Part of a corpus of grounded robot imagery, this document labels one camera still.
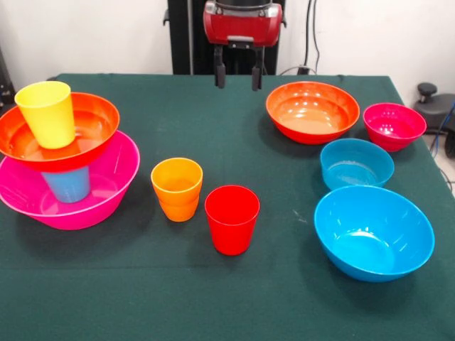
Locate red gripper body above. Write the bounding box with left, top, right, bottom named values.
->
left=203, top=6, right=283, bottom=48

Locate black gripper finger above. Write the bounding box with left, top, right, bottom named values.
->
left=213, top=45, right=227, bottom=89
left=251, top=46, right=264, bottom=92

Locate orange-red bowl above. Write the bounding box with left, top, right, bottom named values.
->
left=0, top=92, right=121, bottom=173
left=265, top=81, right=361, bottom=146

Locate yellow cup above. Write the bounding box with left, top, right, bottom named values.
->
left=14, top=80, right=77, bottom=150

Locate blue cup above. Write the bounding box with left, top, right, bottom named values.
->
left=41, top=166, right=91, bottom=204

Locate orange cup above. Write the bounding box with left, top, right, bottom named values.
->
left=150, top=157, right=204, bottom=207
left=159, top=195, right=200, bottom=223

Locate small blue bowl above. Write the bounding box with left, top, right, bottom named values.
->
left=319, top=138, right=395, bottom=191

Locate small magenta bowl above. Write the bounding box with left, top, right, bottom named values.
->
left=363, top=102, right=427, bottom=153

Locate large pink bowl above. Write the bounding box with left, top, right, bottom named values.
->
left=0, top=130, right=141, bottom=231

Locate red cup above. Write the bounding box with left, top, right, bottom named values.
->
left=204, top=185, right=261, bottom=256

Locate large blue bowl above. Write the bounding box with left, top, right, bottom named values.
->
left=314, top=185, right=436, bottom=283

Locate dark green tablecloth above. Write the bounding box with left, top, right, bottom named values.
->
left=0, top=73, right=455, bottom=341

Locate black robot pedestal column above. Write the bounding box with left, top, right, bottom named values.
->
left=166, top=0, right=287, bottom=75

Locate black cable with adapter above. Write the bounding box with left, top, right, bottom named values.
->
left=280, top=0, right=323, bottom=76

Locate blue cable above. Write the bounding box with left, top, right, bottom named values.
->
left=429, top=101, right=455, bottom=159

